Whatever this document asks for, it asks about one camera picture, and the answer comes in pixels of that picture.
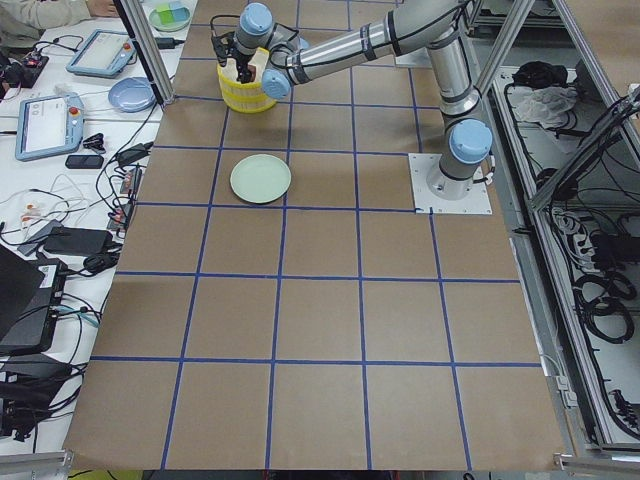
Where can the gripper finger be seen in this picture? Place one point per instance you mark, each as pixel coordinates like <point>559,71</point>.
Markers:
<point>244,72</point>

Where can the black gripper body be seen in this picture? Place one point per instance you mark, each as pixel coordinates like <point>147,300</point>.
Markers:
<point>243,62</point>

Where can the yellow rimmed steamer basket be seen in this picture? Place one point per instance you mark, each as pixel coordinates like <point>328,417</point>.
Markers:
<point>228,75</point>
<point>248,104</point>

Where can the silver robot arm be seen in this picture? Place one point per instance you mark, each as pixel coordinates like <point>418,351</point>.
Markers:
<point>432,25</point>

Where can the green bowl with sponges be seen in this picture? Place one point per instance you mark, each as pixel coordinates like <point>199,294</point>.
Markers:
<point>170,16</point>

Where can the black power adapter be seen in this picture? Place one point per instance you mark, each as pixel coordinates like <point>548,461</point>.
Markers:
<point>165,43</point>

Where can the blue plate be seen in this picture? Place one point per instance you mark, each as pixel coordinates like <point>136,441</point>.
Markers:
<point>131,95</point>

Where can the pale green plate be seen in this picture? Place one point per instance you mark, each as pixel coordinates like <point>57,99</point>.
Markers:
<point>260,178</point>

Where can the far teach pendant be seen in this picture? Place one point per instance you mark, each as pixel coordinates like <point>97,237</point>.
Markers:
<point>104,54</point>

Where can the teach pendant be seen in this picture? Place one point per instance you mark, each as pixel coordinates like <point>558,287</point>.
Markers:
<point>49,126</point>
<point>104,54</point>

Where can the near teach pendant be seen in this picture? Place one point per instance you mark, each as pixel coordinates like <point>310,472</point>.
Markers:
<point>49,126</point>

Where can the aluminium frame post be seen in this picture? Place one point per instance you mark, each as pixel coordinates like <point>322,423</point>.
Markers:
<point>134,20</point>

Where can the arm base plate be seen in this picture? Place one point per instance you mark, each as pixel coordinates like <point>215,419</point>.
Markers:
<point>434,193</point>

